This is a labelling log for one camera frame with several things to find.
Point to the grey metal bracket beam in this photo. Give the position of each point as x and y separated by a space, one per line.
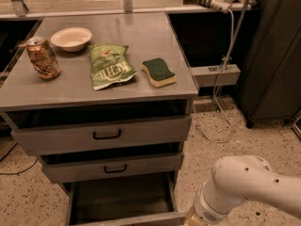
210 76

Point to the grey middle drawer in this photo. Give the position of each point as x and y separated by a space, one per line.
113 168

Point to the crushed gold soda can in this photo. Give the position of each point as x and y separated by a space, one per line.
42 57

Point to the white round plug adapter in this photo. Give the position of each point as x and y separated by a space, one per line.
220 5

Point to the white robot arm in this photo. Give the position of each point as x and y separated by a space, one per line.
238 179

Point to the dark cabinet on right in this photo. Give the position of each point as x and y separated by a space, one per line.
269 86

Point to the grey top drawer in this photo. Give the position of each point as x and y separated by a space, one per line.
102 135

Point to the green yellow sponge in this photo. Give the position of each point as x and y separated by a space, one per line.
158 73

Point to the green chip bag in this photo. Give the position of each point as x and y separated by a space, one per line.
109 65

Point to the white paper bowl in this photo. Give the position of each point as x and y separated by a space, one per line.
71 39

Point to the grey metal drawer cabinet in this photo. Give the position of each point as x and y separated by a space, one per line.
28 101

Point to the grey bottom drawer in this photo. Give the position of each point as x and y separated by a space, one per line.
142 200

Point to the grey drawer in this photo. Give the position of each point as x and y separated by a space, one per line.
113 168
102 135
142 200

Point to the grey metal shelf rail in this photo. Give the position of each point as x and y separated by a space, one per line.
94 3

